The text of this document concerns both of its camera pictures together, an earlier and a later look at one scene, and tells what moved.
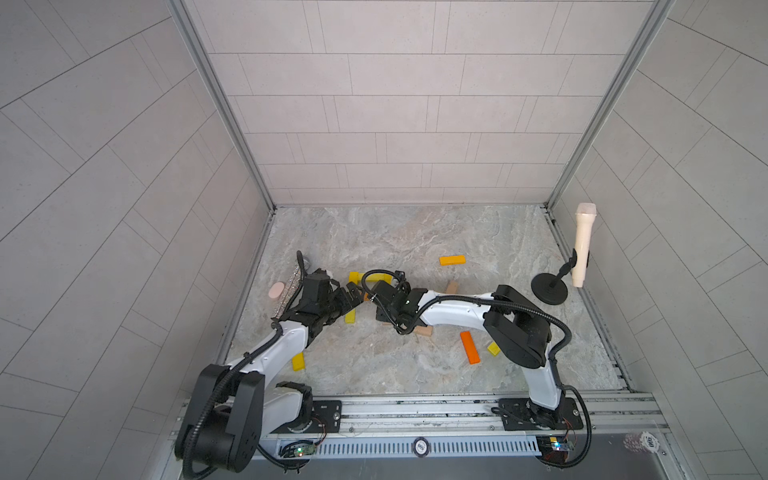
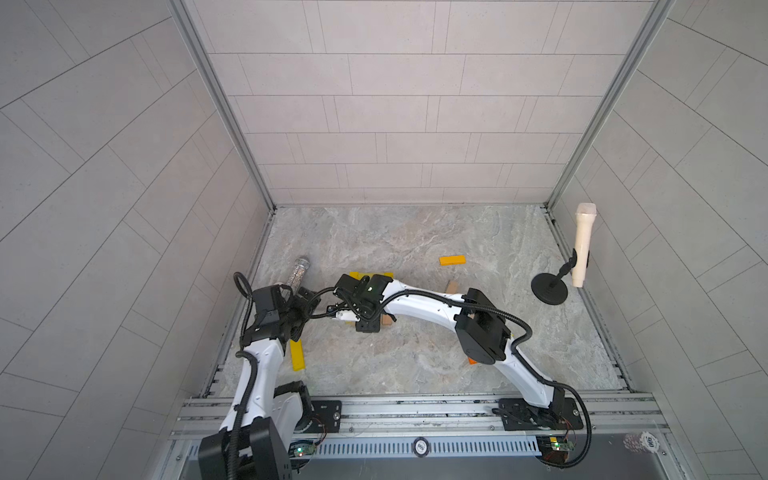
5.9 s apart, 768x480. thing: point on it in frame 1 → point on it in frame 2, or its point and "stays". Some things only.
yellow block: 298,362 stays
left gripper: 354,299 → 303,309
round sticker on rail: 421,447 stays
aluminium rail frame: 454,437 stays
